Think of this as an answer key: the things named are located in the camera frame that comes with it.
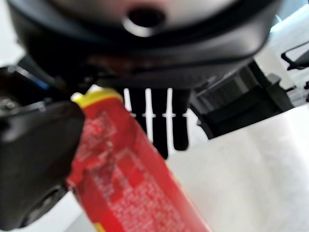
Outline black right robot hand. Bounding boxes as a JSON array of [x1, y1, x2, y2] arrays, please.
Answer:
[[0, 0, 292, 232]]

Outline red snack packet yellow top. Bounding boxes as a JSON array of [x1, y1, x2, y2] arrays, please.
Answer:
[[64, 88, 213, 232]]

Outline black metal wire frame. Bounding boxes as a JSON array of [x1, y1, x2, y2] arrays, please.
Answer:
[[281, 44, 309, 71]]

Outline grey metal bracket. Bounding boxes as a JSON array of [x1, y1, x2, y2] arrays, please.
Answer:
[[267, 73, 309, 107]]

